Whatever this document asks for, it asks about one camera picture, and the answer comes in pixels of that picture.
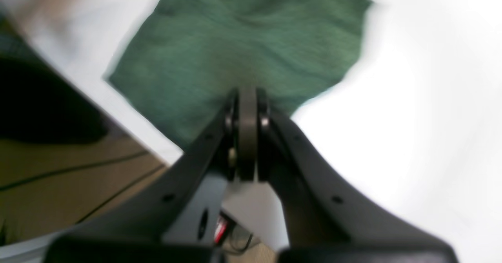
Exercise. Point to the dark green t-shirt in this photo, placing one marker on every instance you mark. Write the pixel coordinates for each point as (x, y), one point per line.
(189, 54)

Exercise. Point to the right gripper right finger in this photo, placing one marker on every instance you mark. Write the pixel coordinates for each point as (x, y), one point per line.
(327, 219)

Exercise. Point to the black power adapter red label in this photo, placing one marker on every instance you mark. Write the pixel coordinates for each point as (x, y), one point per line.
(224, 227)

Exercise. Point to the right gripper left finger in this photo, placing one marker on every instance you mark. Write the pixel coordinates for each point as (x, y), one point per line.
(174, 219)

